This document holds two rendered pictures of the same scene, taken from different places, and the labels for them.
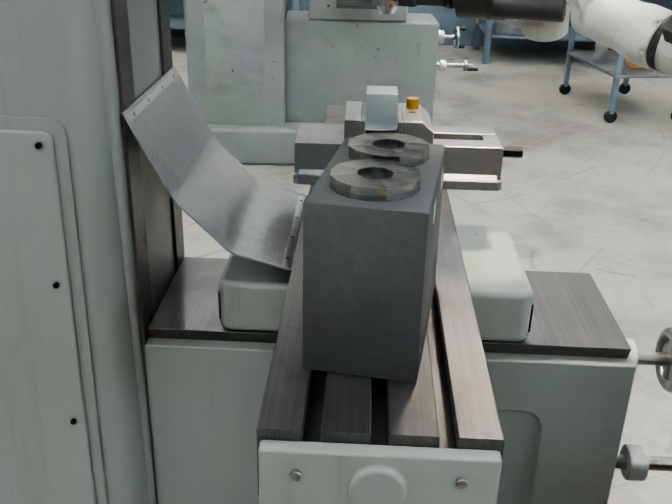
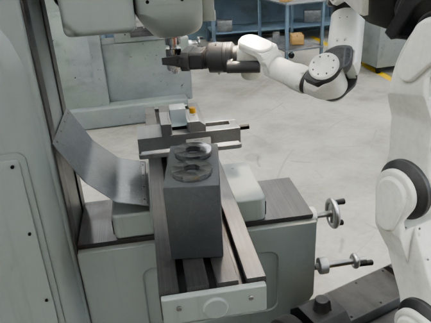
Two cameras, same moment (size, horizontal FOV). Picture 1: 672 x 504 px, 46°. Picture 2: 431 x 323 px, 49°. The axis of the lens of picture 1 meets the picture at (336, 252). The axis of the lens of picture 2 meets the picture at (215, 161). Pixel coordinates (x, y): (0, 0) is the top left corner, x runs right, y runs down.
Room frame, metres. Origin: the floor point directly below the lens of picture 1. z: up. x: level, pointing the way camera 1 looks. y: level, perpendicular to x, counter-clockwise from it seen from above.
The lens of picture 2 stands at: (-0.17, 0.07, 1.57)
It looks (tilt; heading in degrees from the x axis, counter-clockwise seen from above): 26 degrees down; 350
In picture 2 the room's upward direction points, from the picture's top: 3 degrees counter-clockwise
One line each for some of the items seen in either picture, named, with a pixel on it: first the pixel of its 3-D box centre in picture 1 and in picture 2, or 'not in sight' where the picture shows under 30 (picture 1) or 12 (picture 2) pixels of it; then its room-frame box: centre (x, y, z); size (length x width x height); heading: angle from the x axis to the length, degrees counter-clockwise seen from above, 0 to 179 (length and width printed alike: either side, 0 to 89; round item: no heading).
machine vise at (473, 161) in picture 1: (397, 142); (187, 130); (1.33, -0.10, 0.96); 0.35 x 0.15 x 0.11; 88
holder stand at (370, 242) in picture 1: (378, 245); (195, 196); (0.80, -0.05, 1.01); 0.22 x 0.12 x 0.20; 170
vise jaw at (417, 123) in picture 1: (413, 123); (194, 120); (1.33, -0.13, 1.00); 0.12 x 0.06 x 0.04; 178
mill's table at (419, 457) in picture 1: (378, 223); (185, 173); (1.19, -0.07, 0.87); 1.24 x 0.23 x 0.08; 178
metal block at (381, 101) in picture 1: (381, 107); (177, 115); (1.33, -0.07, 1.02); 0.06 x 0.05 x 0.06; 178
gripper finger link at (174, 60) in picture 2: not in sight; (172, 61); (1.21, -0.06, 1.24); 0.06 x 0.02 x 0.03; 69
